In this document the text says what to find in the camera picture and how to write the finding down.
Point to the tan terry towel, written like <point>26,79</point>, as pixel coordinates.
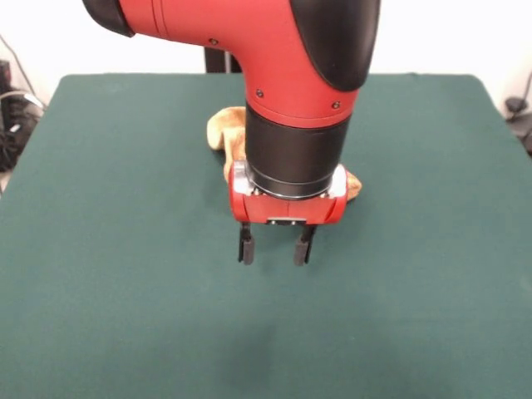
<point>226,129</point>

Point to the dark grey power adapter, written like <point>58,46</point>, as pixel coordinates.
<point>515,104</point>

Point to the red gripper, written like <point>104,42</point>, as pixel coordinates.
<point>287,210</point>

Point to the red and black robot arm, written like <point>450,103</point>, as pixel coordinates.
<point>291,62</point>

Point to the dark green table cloth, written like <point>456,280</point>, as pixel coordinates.
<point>124,270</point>

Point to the black electronics box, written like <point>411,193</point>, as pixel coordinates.
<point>4,75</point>

